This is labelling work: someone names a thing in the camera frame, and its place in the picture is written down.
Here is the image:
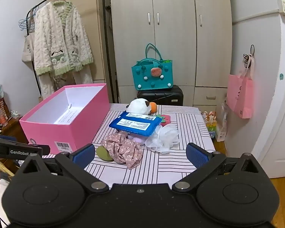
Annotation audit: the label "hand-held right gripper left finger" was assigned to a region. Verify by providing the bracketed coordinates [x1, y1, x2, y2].
[17, 144, 110, 193]

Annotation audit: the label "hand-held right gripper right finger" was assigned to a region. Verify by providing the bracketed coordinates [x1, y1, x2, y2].
[172, 143, 264, 193]

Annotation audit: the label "olive green round pad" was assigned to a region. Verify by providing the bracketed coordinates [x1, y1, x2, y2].
[96, 145, 114, 161]

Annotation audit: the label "pink cardboard box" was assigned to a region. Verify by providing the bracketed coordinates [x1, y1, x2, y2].
[19, 84, 110, 155]

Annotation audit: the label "white mesh bath pouf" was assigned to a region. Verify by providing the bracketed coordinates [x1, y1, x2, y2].
[145, 125, 180, 155]

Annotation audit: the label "pink floral cloth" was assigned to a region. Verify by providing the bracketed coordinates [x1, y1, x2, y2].
[101, 133, 144, 170]

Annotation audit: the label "blue wet wipes pack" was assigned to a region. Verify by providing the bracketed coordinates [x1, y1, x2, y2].
[109, 111, 162, 137]

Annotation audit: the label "white brown plush toy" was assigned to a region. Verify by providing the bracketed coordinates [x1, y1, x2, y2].
[126, 98, 150, 115]

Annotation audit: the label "wooden side table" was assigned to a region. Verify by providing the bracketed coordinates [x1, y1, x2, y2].
[0, 116, 29, 145]

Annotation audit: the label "orange drink bottle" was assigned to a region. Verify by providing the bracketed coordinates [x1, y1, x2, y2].
[0, 105, 8, 126]

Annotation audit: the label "colourful gift bag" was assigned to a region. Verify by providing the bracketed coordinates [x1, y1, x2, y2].
[201, 110, 216, 138]

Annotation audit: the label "striped tablecloth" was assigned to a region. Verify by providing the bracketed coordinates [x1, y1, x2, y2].
[41, 103, 216, 186]

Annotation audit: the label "white plastic bag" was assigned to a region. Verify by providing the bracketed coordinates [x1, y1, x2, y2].
[215, 100, 228, 142]

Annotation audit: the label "white printed paper sheet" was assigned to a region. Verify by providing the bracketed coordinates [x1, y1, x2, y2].
[53, 103, 80, 125]

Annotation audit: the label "red cloth with green star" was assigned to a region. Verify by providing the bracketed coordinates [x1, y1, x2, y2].
[154, 114, 171, 126]

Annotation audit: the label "lavender plush toy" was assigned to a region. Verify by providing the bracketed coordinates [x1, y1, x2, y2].
[127, 133, 150, 144]

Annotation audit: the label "black clothes rack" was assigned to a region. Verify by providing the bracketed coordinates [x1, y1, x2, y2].
[26, 0, 86, 99]

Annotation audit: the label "black suitcase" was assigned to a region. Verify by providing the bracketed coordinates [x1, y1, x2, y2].
[137, 85, 184, 106]

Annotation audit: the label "pink paper bag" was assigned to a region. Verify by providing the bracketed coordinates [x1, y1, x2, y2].
[226, 55, 254, 119]

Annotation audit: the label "cream fluffy pants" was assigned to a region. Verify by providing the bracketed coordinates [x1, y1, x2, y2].
[38, 64, 93, 100]

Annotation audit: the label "white door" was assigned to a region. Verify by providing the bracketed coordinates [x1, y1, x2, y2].
[252, 0, 285, 178]

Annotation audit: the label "teal felt tote bag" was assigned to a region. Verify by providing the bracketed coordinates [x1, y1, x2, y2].
[131, 44, 173, 91]

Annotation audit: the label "canvas tote bag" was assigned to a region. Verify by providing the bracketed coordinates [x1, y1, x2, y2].
[22, 17, 36, 63]

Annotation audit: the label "light beige wardrobe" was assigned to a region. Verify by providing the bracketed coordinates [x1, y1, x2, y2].
[109, 0, 233, 107]

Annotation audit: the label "cream fluffy cardigan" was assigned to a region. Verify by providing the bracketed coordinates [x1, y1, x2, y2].
[33, 0, 94, 76]

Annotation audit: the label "tan cabinet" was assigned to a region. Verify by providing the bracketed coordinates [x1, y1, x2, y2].
[46, 0, 110, 85]

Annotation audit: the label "black hair tie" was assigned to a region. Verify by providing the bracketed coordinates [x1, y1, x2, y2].
[243, 45, 255, 68]

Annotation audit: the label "blue wire hanger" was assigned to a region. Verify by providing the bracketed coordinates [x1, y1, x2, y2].
[18, 17, 35, 32]

